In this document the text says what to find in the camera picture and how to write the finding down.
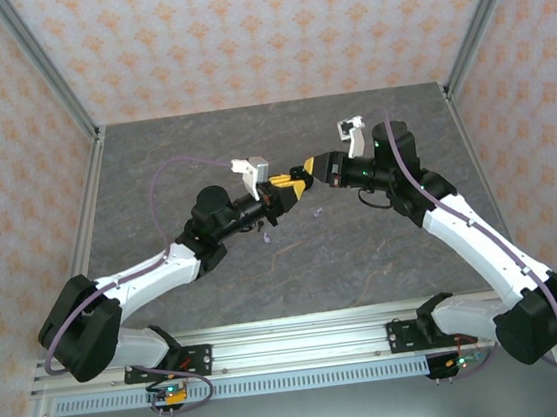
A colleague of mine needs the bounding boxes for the grey slotted cable duct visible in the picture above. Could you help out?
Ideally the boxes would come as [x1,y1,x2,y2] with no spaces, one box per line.
[52,355,434,417]

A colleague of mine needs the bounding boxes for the wide aluminium mounting beam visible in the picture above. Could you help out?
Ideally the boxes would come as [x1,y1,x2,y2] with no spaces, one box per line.
[25,286,557,400]

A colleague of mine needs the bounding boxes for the aluminium side table rail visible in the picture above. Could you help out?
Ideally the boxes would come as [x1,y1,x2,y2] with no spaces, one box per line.
[442,76,542,309]
[27,127,130,357]

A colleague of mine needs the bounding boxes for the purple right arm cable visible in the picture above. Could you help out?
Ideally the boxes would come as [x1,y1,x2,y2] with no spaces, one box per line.
[382,90,557,386]

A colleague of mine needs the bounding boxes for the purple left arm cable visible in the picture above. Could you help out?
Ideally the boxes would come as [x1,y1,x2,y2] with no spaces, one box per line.
[21,150,262,417]

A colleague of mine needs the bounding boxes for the aluminium upright frame post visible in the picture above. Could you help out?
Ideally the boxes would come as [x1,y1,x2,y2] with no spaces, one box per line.
[434,0,541,100]
[0,0,104,153]

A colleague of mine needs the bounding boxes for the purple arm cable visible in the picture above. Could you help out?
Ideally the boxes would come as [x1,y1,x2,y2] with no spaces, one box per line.
[21,150,262,417]
[382,90,557,386]

